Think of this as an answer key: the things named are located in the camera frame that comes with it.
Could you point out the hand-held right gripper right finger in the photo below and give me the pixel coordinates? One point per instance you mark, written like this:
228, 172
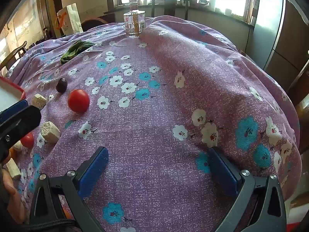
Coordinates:
223, 174

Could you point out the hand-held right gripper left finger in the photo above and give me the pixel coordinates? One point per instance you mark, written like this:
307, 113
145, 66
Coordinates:
93, 171

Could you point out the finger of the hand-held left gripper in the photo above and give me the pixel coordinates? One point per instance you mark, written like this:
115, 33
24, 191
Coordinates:
14, 108
24, 120

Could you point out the red-rimmed white tray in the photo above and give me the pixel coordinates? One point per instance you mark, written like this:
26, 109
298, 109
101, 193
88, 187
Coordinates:
9, 94

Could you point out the oval red tomato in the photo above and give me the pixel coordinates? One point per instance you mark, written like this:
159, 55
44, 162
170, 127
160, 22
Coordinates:
28, 140

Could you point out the pale bread chunk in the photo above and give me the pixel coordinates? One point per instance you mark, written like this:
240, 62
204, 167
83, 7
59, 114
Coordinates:
50, 131
39, 100
13, 169
18, 146

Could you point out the orange mandarin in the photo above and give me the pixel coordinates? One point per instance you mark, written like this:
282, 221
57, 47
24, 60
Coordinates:
12, 153

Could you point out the person's left hand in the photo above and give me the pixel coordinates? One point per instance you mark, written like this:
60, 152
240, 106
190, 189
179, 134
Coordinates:
12, 193

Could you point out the dark purple plum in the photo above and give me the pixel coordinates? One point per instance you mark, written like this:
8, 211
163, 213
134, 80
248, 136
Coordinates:
61, 85

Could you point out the brown wooden armchair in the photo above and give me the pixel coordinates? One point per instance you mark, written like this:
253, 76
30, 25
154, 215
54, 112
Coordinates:
13, 53

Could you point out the round red tomato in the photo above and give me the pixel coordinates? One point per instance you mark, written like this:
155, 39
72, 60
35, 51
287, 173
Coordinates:
78, 100

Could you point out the purple floral tablecloth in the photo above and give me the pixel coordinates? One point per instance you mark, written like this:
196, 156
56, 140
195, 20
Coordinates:
157, 125

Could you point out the green leafy vegetable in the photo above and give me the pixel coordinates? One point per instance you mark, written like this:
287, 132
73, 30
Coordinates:
73, 50

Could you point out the white and orange paper bag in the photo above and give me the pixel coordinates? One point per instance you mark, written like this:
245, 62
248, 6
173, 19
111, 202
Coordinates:
68, 19

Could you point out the clear glass bottle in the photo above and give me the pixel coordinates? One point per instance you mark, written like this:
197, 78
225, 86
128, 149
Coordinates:
134, 24

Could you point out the wooden cabinet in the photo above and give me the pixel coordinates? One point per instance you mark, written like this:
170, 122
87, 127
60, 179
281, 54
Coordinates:
294, 41

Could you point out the silver refrigerator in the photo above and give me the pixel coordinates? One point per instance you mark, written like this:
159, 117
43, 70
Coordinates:
268, 26

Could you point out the small teapot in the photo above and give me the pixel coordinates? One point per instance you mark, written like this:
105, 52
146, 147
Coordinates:
203, 2

